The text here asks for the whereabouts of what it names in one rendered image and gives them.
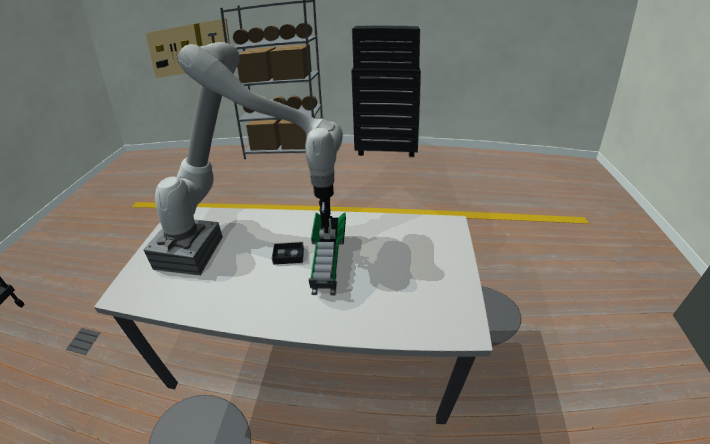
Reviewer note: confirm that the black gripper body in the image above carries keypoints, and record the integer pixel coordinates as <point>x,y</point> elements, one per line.
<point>323,194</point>

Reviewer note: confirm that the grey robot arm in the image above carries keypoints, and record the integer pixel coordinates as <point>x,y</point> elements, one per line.
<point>176,198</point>

